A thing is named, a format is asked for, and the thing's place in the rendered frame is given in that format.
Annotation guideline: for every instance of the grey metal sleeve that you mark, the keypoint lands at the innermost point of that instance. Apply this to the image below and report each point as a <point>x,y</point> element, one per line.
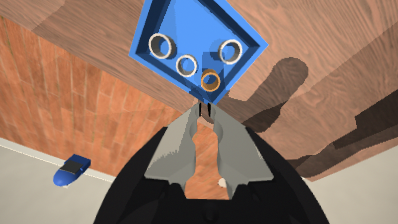
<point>154,48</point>
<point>237,53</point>
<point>183,72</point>

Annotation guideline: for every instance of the bronze bushing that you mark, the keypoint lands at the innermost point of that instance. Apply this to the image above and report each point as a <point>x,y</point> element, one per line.
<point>210,87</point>

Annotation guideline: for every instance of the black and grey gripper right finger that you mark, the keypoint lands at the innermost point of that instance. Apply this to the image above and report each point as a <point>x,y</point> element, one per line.
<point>245,158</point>

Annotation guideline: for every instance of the blue square tray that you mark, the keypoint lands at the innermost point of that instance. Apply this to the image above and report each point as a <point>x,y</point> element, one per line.
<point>197,27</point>

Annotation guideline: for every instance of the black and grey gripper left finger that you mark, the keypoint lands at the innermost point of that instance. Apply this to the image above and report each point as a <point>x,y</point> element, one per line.
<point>168,157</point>

